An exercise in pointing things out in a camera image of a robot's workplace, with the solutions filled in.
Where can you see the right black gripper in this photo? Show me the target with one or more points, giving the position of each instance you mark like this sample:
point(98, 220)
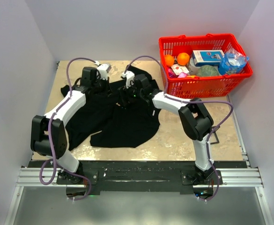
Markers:
point(123, 92)

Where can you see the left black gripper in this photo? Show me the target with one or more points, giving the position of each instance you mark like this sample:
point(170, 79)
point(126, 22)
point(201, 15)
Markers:
point(107, 91)

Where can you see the black t-shirt garment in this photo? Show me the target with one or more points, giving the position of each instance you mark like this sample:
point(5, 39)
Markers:
point(109, 125)

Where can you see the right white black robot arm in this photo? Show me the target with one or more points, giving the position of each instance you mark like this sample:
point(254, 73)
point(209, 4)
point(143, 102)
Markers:
point(194, 116)

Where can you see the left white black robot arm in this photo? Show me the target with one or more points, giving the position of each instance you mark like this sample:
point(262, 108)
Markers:
point(48, 136)

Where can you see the left orange fruit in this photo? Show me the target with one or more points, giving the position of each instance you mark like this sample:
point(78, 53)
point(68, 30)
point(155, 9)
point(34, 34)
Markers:
point(169, 60)

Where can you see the orange fruit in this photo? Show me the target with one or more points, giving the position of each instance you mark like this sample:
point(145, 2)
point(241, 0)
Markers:
point(169, 60)
point(183, 59)

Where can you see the pink white packet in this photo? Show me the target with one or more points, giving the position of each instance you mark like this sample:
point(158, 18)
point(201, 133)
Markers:
point(178, 69)

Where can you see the right orange fruit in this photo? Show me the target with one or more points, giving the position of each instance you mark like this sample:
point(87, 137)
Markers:
point(183, 59)

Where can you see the red plastic basket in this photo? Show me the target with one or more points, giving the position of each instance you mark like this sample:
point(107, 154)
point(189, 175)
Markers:
point(201, 87)

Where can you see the blue white box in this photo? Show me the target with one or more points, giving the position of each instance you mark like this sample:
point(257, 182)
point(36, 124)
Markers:
point(207, 57)

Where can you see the blue plastic bag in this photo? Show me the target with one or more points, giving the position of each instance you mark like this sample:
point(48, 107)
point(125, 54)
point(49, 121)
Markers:
point(232, 63)

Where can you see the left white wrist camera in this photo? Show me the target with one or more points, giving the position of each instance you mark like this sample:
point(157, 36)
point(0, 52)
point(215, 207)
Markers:
point(103, 70)

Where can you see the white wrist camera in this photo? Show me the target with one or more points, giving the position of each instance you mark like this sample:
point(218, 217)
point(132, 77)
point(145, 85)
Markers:
point(128, 76)
point(103, 70)

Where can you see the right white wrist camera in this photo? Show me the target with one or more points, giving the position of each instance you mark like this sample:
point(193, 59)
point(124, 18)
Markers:
point(128, 76)

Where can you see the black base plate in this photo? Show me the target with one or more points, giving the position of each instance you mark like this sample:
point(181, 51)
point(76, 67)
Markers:
point(149, 176)

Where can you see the black square frame stand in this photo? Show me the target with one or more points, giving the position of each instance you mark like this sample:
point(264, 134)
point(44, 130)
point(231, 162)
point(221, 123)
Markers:
point(214, 137)

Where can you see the aluminium rail frame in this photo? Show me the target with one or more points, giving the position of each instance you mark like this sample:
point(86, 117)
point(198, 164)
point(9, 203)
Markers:
point(240, 200)

